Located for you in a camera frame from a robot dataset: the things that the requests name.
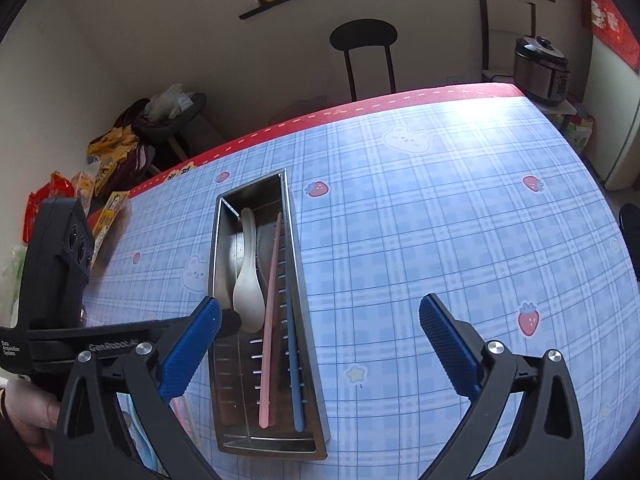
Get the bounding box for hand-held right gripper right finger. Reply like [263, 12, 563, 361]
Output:
[419, 294, 586, 480]

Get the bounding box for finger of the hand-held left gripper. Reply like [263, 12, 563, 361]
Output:
[218, 309, 242, 337]

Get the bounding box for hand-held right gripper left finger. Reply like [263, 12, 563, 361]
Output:
[52, 296, 223, 480]

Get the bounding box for white spoon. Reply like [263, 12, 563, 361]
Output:
[232, 207, 266, 334]

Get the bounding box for pink chopstick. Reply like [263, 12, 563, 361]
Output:
[257, 212, 285, 430]

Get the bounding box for stainless steel utensil tray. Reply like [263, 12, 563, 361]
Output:
[207, 168, 331, 461]

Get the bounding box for blue chopstick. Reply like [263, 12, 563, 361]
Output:
[281, 237, 306, 434]

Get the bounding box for person's left hand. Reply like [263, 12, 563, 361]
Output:
[0, 377, 63, 462]

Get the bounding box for pale green plastic bag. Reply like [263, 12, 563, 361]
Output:
[0, 244, 27, 327]

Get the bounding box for red snack bag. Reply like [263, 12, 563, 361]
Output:
[22, 172, 76, 246]

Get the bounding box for yellow snack packet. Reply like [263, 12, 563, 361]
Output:
[89, 190, 132, 269]

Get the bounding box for pile of yellow bags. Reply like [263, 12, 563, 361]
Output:
[87, 124, 141, 196]

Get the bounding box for blue plaid tablecloth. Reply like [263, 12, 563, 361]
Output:
[80, 82, 640, 480]

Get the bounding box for dark red garment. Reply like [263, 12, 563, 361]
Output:
[112, 99, 166, 181]

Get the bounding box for black round stool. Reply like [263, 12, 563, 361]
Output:
[328, 18, 400, 103]
[137, 92, 226, 161]

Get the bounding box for crumpled clear plastic bag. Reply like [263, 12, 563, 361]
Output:
[143, 83, 195, 121]

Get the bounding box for black round-back chair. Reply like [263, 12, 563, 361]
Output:
[618, 202, 640, 282]

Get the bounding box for green printed bag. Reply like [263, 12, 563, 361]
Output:
[564, 113, 596, 161]

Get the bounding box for white fridge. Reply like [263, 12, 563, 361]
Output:
[580, 35, 640, 191]

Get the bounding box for white side table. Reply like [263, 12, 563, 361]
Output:
[481, 69, 579, 116]

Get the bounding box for silver and black rice cooker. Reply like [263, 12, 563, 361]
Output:
[513, 34, 571, 107]

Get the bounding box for red printed cloth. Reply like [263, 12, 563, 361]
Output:
[584, 0, 640, 72]

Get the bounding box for black metal frame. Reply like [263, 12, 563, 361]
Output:
[478, 0, 537, 81]

